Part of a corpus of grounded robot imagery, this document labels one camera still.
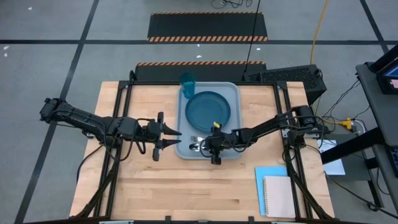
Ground yellow floor cable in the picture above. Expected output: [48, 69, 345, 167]
[310, 0, 330, 65]

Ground narrow hazard-striped black mat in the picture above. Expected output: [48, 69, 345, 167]
[134, 60, 267, 83]

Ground light blue notebook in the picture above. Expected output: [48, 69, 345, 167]
[254, 165, 289, 217]

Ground black monitor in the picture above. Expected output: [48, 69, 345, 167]
[369, 44, 398, 95]

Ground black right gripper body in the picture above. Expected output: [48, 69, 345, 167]
[204, 123, 239, 166]

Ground dark blue plate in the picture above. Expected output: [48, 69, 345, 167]
[185, 90, 232, 134]

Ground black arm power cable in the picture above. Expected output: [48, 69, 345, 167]
[75, 143, 105, 185]

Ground black aluminium table frame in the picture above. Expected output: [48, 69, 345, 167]
[74, 80, 335, 224]

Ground long black floor cable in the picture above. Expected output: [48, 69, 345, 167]
[244, 0, 261, 74]

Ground black perforated computer case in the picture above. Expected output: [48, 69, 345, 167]
[242, 64, 328, 106]

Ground dark grey side desk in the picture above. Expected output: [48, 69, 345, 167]
[355, 62, 398, 147]

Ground grey plastic tray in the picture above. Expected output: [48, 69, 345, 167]
[174, 82, 244, 161]

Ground teal plastic cup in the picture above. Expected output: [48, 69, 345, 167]
[178, 72, 197, 100]

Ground large hazard-striped black mat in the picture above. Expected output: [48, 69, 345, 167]
[146, 11, 269, 43]

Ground white paper sheet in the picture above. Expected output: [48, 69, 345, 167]
[316, 139, 346, 176]

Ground coiled black cables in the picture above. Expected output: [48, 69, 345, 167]
[210, 0, 253, 9]

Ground black desk crossbar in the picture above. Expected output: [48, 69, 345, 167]
[320, 126, 384, 165]

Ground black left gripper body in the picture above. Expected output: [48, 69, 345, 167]
[138, 111, 165, 162]

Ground tan spiral notebook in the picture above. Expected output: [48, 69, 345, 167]
[262, 175, 297, 219]

